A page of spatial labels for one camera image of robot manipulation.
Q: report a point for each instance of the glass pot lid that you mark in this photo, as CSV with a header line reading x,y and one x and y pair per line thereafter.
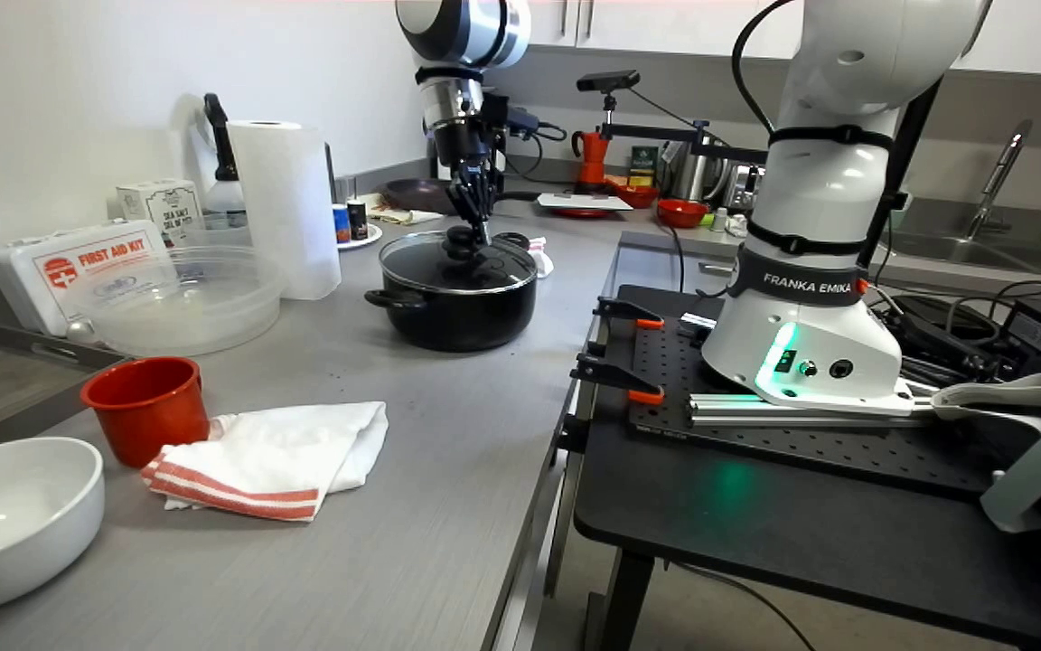
x,y
455,262

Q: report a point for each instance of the white outlet box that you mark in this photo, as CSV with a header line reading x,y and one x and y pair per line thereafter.
x,y
168,205

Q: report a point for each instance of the white paper towel roll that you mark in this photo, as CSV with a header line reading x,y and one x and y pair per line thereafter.
x,y
288,205

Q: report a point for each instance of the white ceramic bowl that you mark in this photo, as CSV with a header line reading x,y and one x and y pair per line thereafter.
x,y
53,503

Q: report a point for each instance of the white red striped towel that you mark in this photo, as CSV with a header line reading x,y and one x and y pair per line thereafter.
x,y
271,466

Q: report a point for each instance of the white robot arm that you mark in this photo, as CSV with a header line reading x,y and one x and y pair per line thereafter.
x,y
794,325

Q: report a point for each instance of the spray bottle black nozzle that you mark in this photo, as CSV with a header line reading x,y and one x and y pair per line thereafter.
x,y
224,192

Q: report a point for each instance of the orange handled clamp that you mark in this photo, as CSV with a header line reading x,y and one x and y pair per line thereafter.
x,y
637,391
625,308

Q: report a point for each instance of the steel kettle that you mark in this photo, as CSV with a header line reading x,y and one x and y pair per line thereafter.
x,y
694,169

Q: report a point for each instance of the black cooking pot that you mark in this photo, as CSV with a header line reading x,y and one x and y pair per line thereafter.
x,y
456,321

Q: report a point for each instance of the red plastic cup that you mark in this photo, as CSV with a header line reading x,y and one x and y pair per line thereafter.
x,y
147,402

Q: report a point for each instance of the red white plate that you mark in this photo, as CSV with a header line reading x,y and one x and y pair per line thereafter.
x,y
582,209

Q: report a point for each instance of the white round plate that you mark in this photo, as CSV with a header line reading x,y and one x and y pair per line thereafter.
x,y
369,235

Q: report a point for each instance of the white first aid kit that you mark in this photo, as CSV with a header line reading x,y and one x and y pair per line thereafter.
x,y
37,272

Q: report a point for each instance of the blue spice shaker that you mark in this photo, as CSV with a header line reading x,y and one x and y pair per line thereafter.
x,y
340,222

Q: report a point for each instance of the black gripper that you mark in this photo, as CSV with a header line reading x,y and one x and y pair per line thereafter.
x,y
473,146

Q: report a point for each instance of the red bowl on counter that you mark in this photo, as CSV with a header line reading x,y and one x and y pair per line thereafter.
x,y
681,212

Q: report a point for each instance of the white red towel by pot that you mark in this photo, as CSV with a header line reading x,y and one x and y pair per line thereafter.
x,y
544,262

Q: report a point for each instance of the sink faucet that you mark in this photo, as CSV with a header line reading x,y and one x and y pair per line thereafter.
x,y
996,182

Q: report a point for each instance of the clear plastic container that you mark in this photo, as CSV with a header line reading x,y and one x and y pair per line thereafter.
x,y
194,303

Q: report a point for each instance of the black perforated mounting table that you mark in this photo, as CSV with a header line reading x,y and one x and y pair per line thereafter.
x,y
879,521

